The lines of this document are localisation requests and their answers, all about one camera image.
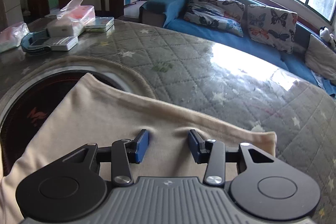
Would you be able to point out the right butterfly cushion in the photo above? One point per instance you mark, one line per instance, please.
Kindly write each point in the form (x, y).
(272, 26)

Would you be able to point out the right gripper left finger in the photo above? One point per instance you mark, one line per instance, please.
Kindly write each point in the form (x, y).
(125, 152)

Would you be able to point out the grey quilted star table cover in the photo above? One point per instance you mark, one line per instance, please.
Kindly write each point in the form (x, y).
(220, 81)

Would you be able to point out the soft pack of tissues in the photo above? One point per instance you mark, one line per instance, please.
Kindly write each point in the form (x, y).
(11, 37)

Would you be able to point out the grey plain cushion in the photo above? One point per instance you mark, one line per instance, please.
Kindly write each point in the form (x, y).
(320, 59)

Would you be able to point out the green flat box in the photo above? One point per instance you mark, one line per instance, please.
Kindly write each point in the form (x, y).
(100, 24)

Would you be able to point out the white refrigerator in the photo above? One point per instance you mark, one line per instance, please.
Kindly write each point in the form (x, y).
(11, 13)

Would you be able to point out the black and white plush toy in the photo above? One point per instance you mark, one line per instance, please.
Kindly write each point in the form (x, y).
(327, 37)

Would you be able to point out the butterfly cushion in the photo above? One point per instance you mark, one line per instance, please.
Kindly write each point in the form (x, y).
(224, 15)
(272, 26)

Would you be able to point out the blue sofa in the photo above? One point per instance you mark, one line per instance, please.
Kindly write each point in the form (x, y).
(169, 14)

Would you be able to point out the white remote control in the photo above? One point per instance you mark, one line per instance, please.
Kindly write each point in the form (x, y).
(54, 44)

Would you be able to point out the beige sweater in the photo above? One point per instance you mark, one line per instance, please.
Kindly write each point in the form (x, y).
(93, 112)

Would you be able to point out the left butterfly cushion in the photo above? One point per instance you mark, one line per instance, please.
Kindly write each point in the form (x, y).
(224, 15)

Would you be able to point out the round induction cooktop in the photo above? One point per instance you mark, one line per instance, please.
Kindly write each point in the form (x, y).
(26, 106)

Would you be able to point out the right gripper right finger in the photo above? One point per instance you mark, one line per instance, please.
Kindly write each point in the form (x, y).
(210, 152)

